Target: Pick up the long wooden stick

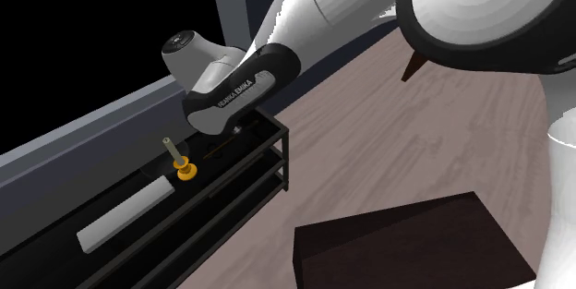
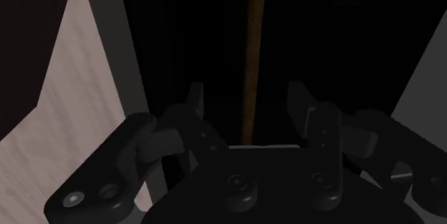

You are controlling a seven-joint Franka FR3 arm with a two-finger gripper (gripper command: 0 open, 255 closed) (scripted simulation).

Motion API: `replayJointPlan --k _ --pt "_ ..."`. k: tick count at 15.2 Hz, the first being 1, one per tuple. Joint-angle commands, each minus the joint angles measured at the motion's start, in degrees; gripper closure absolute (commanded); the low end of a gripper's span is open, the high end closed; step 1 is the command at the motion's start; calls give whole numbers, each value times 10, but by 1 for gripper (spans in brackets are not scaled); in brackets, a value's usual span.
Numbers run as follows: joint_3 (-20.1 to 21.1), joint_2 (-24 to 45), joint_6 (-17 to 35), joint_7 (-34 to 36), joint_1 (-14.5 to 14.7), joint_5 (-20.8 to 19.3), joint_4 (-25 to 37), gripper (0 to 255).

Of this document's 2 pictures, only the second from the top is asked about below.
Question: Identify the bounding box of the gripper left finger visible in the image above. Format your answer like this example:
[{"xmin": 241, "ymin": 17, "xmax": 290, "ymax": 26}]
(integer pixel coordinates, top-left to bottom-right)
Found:
[{"xmin": 43, "ymin": 82, "xmax": 230, "ymax": 224}]

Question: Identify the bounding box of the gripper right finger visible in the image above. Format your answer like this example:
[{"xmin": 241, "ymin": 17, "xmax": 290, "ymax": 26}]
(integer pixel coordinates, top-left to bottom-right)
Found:
[{"xmin": 287, "ymin": 80, "xmax": 447, "ymax": 218}]

